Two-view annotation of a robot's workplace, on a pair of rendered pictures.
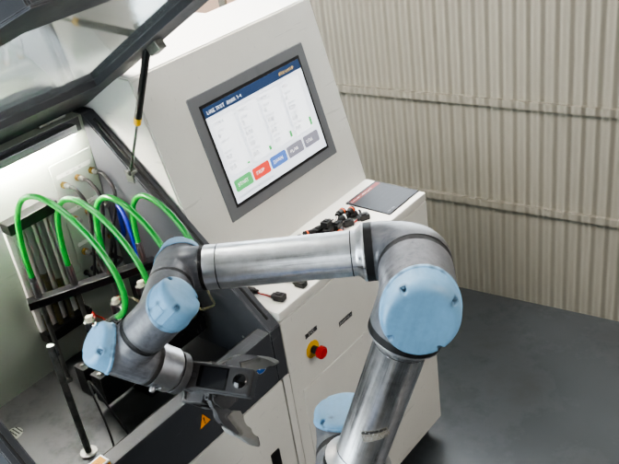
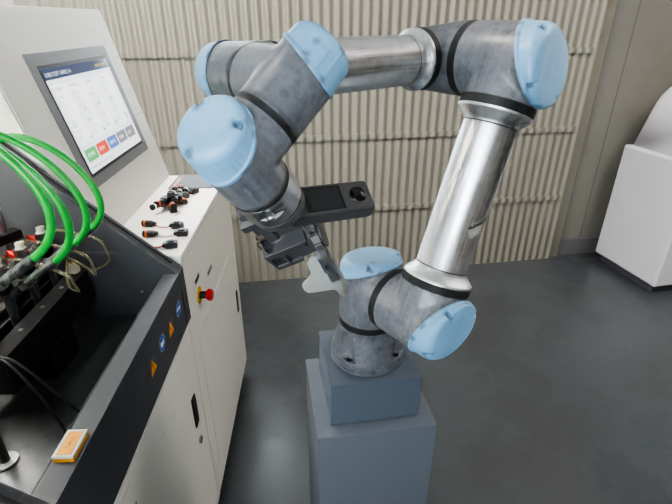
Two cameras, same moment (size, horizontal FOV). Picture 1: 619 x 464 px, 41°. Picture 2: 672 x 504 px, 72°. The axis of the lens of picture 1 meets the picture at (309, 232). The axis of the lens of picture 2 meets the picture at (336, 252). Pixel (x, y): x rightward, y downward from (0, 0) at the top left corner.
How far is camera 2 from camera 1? 1.08 m
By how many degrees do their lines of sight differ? 40
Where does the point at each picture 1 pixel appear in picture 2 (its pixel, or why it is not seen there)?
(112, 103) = not seen: outside the picture
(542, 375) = (288, 316)
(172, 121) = (13, 71)
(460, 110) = not seen: hidden behind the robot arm
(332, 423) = (380, 264)
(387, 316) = (536, 56)
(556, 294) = (271, 270)
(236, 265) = not seen: hidden behind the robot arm
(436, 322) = (559, 68)
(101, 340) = (235, 109)
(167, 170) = (20, 122)
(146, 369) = (280, 173)
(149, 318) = (308, 64)
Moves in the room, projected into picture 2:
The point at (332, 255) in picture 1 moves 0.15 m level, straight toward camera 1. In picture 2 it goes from (406, 49) to (498, 53)
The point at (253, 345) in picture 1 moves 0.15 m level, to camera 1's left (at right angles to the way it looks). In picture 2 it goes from (171, 285) to (108, 310)
